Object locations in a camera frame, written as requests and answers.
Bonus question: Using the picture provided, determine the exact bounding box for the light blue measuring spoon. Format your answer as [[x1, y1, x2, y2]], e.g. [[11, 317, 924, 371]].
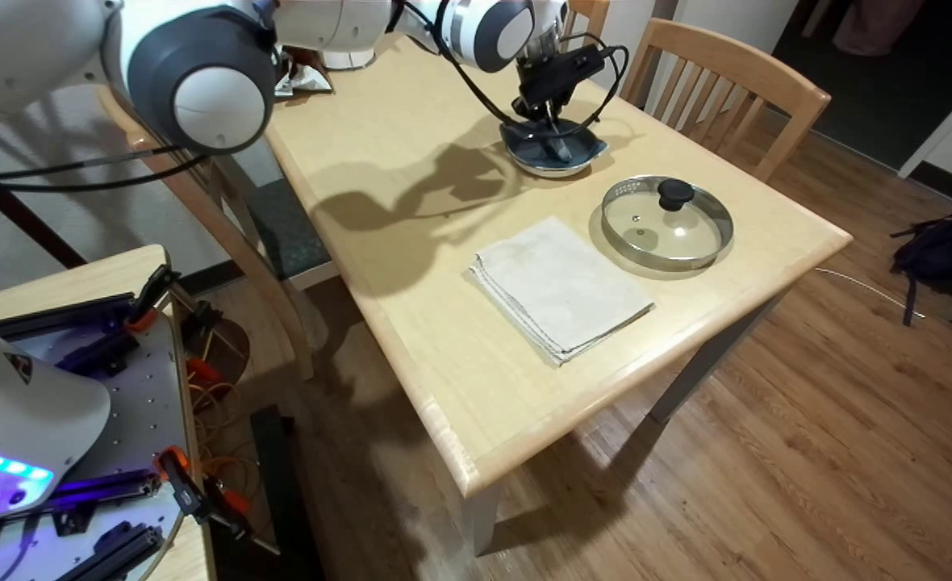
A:
[[538, 132, 597, 168]]

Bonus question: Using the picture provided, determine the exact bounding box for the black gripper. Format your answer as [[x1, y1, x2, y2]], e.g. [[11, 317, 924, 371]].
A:
[[514, 41, 609, 136]]

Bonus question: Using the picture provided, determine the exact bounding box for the white folded cloth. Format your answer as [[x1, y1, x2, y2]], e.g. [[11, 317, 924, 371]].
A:
[[463, 213, 658, 371]]

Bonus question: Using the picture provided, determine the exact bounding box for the black camera boom bar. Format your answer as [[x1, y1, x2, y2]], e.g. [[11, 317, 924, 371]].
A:
[[0, 144, 94, 273]]

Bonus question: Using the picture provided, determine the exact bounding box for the blue round pan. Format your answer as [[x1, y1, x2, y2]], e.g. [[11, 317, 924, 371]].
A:
[[496, 112, 609, 181]]

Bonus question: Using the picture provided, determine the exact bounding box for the glass lid with black knob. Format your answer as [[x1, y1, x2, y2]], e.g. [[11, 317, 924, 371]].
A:
[[597, 173, 734, 273]]

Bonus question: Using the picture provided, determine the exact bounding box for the black bag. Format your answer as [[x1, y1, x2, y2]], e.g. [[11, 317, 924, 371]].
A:
[[887, 202, 952, 329]]

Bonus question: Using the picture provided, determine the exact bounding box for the white plastic object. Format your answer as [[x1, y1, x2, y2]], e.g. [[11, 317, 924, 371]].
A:
[[272, 56, 338, 102]]

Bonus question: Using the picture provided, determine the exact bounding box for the light wooden board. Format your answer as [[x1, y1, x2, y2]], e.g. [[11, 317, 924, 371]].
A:
[[0, 241, 169, 329]]

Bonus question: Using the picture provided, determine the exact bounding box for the orange and black clamp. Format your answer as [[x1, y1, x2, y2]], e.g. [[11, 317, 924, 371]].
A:
[[150, 443, 257, 533], [117, 263, 183, 340]]

